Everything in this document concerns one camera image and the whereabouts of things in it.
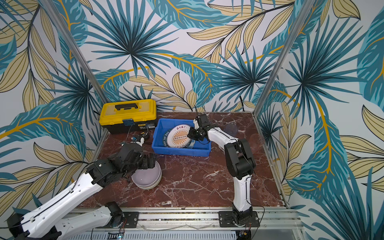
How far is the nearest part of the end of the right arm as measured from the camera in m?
0.74

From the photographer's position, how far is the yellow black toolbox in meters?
0.97

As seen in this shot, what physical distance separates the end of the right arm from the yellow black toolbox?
0.96ft
